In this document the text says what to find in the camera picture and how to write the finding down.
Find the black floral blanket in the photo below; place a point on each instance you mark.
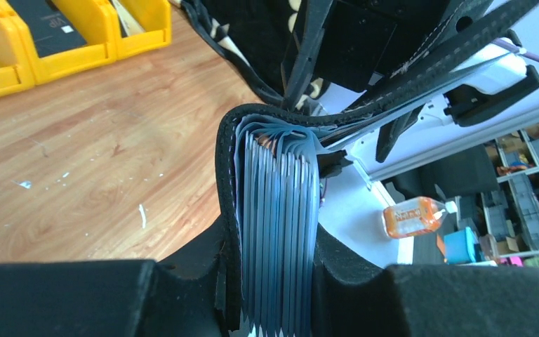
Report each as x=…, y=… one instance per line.
x=273, y=44

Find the yellow three-compartment bin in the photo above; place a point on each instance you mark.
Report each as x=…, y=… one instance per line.
x=97, y=22

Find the black cards in bin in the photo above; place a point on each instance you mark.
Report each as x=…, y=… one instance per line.
x=51, y=31

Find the orange plastic bottle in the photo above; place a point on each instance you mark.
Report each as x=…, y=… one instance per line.
x=416, y=216

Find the teal box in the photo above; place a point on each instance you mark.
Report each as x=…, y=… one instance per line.
x=460, y=247

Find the gold cards in bin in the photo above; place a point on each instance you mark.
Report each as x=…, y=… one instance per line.
x=129, y=26

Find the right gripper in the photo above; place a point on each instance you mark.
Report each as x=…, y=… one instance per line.
x=349, y=43

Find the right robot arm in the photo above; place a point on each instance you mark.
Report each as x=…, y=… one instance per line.
x=483, y=93

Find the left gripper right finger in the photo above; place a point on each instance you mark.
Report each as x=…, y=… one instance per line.
x=353, y=297

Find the black leather card holder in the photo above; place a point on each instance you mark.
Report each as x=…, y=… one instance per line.
x=268, y=180

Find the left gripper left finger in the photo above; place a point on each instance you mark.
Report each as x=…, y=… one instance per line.
x=173, y=297

